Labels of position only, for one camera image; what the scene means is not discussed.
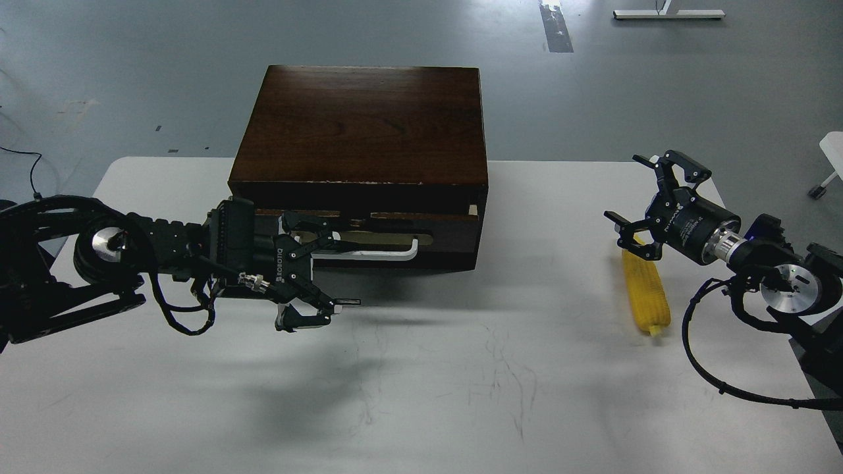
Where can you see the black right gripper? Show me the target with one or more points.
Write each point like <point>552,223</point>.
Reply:
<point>688,224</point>

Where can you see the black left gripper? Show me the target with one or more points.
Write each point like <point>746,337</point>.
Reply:
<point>281,270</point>

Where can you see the wooden drawer with white handle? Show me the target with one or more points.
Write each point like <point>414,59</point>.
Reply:
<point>447,239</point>

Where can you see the yellow corn cob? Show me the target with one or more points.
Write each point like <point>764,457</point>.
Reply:
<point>646,294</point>

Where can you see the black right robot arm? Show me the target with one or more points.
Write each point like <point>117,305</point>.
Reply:
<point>772,288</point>

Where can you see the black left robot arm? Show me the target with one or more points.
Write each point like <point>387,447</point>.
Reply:
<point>69,261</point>

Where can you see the dark wooden drawer cabinet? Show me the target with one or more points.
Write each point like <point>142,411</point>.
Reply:
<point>325,136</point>

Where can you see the white metal stand base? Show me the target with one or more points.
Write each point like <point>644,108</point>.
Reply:
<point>668,10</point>

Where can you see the black floor tape strip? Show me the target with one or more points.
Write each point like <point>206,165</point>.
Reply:
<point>558,38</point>

